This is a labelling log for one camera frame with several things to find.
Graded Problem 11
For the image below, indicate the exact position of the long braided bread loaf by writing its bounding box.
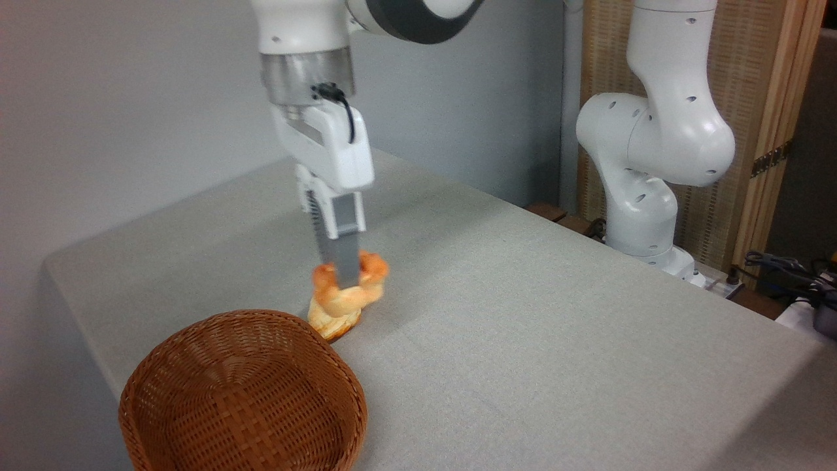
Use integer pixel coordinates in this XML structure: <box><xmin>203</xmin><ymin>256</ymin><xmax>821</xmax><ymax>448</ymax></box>
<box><xmin>307</xmin><ymin>296</ymin><xmax>364</xmax><ymax>343</ymax></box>

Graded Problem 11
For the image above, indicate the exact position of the black cable bundle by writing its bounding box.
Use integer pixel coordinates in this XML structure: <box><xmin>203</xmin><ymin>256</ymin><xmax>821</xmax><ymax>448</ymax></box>
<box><xmin>744</xmin><ymin>251</ymin><xmax>837</xmax><ymax>309</ymax></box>

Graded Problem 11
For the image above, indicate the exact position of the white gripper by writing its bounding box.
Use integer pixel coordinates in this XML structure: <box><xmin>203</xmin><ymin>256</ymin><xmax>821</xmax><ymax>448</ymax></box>
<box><xmin>271</xmin><ymin>101</ymin><xmax>375</xmax><ymax>289</ymax></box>

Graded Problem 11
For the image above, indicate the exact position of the round orange bread roll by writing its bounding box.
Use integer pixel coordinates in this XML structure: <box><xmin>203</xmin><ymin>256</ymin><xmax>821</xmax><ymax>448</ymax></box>
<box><xmin>311</xmin><ymin>251</ymin><xmax>390</xmax><ymax>319</ymax></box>

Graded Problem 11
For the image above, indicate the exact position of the white power strip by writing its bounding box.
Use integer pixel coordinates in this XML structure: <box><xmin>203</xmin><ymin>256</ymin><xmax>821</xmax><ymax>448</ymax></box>
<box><xmin>692</xmin><ymin>270</ymin><xmax>746</xmax><ymax>300</ymax></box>

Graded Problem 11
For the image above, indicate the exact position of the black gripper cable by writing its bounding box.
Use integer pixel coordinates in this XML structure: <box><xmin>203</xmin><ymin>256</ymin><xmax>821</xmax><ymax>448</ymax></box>
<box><xmin>311</xmin><ymin>82</ymin><xmax>356</xmax><ymax>145</ymax></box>

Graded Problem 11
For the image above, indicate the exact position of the gray tablecloth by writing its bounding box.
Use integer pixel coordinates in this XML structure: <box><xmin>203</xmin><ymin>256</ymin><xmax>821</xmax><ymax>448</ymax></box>
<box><xmin>43</xmin><ymin>150</ymin><xmax>837</xmax><ymax>471</ymax></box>

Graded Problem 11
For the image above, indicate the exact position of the brown wicker basket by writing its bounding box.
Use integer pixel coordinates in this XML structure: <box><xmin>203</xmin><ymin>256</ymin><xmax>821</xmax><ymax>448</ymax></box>
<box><xmin>118</xmin><ymin>309</ymin><xmax>368</xmax><ymax>471</ymax></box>

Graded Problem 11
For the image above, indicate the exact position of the rattan wooden folding screen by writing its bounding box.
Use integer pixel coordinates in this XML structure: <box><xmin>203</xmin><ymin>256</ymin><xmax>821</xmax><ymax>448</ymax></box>
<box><xmin>579</xmin><ymin>0</ymin><xmax>828</xmax><ymax>288</ymax></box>

